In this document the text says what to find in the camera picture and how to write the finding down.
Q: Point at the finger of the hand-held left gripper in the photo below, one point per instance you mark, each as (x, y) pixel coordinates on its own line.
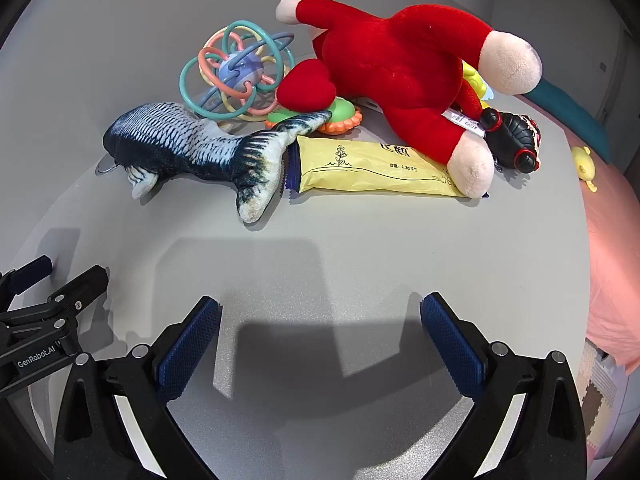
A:
(30, 272)
(85, 285)

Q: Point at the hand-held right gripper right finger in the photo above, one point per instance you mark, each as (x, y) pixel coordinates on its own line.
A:
(452, 345)

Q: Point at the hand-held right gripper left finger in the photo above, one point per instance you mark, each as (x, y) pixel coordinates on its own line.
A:
(190, 345)

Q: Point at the grey plush fish toy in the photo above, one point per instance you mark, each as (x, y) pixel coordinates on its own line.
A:
(175, 135)

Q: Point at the yellow snack packet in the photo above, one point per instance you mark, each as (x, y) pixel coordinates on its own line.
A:
(360, 170)

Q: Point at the black and red toy figure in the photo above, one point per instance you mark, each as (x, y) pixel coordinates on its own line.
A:
(510, 135)

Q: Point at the green and orange teether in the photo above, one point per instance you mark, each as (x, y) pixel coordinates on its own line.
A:
(342, 112)

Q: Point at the yellow plastic toy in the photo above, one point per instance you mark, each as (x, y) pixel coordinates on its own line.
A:
(474, 80)

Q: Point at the red plush monkey toy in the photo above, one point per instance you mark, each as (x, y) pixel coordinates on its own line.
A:
(400, 60)

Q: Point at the foam floor mat tiles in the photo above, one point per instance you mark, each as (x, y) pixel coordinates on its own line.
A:
(595, 400)

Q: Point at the pink bed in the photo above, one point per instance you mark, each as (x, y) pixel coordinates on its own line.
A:
(612, 260)

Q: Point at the yellow duck plush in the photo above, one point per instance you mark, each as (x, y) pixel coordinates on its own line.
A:
(582, 162)

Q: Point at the teal pillow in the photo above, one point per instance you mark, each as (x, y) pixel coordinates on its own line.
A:
(575, 110)

